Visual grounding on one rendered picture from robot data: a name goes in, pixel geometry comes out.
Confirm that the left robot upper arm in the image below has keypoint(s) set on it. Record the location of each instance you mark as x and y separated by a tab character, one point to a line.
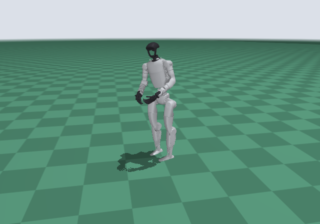
169	67

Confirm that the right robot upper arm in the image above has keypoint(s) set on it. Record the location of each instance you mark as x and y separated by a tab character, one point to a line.
144	74

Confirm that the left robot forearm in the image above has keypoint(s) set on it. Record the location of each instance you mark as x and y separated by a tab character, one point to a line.
166	87

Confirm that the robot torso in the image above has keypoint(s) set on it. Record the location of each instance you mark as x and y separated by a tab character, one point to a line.
159	77

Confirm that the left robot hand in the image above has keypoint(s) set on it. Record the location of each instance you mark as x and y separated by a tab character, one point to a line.
151	98

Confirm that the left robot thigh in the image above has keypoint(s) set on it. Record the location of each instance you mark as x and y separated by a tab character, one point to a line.
168	116

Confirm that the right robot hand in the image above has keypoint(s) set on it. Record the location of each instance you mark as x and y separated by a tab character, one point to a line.
138	97

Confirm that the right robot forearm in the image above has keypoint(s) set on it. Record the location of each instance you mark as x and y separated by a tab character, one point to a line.
141	88

